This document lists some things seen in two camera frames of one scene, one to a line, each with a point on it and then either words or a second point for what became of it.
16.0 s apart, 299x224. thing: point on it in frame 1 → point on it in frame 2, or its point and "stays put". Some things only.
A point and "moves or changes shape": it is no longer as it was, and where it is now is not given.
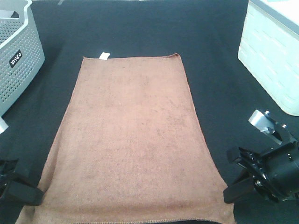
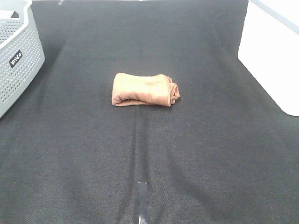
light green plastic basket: [269, 48] stays put
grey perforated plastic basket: [21, 53] stays put
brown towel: [134, 146] moves or changes shape
